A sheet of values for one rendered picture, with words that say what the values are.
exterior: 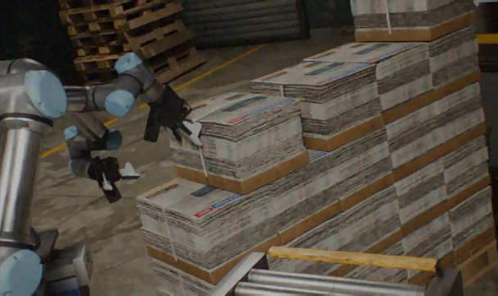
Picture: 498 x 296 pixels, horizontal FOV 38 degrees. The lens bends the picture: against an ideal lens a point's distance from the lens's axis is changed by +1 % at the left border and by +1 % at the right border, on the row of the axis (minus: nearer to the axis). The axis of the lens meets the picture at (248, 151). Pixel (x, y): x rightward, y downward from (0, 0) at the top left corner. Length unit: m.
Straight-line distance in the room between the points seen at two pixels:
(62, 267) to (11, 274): 0.61
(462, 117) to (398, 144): 0.38
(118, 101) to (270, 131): 0.49
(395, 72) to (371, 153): 0.31
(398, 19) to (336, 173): 0.72
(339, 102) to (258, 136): 0.38
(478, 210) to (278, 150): 1.19
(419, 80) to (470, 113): 0.37
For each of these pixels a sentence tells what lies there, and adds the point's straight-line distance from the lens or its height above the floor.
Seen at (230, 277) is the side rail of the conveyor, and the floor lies 0.80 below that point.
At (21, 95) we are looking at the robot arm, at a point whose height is 1.34.
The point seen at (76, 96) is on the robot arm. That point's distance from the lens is 2.08.
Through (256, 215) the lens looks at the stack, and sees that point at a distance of 2.25.
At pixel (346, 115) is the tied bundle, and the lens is 2.48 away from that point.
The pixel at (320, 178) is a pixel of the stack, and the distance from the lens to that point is 2.44.
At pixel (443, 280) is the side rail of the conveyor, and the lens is 1.65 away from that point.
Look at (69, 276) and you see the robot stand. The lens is 2.26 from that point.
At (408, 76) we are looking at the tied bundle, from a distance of 2.72.
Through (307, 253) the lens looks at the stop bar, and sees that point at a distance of 1.80.
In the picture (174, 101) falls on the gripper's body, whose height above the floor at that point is 1.14.
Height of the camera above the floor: 1.62
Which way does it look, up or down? 17 degrees down
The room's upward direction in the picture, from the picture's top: 11 degrees counter-clockwise
